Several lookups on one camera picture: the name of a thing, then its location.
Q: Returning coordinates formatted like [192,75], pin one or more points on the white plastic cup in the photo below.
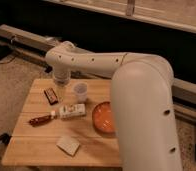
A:
[80,91]

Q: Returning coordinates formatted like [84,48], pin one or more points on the white tube bottle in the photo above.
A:
[68,111]

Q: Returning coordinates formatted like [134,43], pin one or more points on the orange bowl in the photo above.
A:
[102,118]

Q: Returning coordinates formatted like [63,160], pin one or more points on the grey metal rail beam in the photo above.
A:
[67,55]

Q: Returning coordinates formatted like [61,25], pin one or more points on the white sponge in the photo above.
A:
[68,144]

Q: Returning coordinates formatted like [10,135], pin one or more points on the black floor bracket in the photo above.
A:
[5,138]

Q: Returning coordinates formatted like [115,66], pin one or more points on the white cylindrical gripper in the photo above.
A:
[61,75]

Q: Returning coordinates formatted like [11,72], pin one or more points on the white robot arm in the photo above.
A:
[141,102]

